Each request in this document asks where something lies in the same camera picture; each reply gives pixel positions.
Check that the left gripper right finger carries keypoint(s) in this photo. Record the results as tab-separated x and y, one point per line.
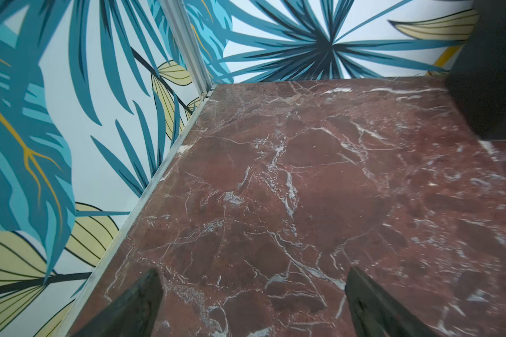
374	312

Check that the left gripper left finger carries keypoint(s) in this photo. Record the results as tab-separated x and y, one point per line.
133	313

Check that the yellow black toolbox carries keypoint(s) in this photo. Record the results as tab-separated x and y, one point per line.
477	81

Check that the left aluminium frame post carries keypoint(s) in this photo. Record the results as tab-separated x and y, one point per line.
182	30

